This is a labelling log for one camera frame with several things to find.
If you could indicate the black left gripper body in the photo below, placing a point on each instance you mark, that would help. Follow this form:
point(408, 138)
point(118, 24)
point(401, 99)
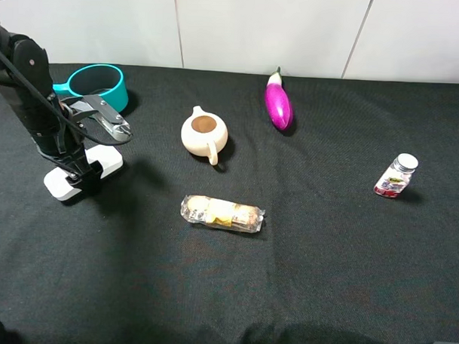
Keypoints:
point(58, 142)

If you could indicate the white rectangular case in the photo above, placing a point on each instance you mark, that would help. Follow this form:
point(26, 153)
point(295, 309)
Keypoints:
point(57, 184)

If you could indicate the black tablecloth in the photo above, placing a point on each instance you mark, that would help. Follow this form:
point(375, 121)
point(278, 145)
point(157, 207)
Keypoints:
point(333, 263)

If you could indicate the teal saucepan with handle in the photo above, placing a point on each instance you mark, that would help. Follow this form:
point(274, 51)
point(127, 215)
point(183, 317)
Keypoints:
point(102, 79)

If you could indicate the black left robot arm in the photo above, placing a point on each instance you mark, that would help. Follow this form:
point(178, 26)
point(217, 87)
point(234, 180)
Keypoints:
point(27, 87)

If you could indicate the small candy bottle silver cap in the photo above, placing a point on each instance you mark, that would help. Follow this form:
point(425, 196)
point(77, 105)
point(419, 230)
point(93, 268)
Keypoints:
point(397, 176)

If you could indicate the cream ceramic teapot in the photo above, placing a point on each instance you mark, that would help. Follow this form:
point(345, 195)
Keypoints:
point(204, 134)

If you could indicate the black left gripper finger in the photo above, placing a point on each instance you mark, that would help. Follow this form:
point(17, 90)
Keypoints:
point(76, 179)
point(95, 171)

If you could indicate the wrapped cracker pack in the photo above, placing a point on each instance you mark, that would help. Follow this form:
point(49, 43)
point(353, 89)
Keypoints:
point(221, 214)

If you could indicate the purple toy eggplant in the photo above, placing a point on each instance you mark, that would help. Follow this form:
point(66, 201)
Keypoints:
point(277, 102)

